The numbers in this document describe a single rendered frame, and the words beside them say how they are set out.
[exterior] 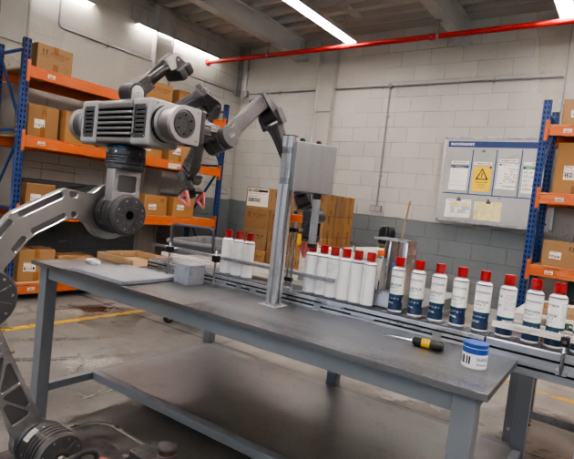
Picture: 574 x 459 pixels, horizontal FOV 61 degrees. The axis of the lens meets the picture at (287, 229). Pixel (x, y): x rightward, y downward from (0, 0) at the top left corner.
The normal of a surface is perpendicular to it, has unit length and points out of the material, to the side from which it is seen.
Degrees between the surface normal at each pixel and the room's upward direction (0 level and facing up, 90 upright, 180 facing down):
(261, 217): 90
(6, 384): 90
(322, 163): 90
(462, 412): 90
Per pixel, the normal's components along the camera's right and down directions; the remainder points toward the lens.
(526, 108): -0.58, -0.02
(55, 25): 0.80, 0.12
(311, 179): 0.35, 0.09
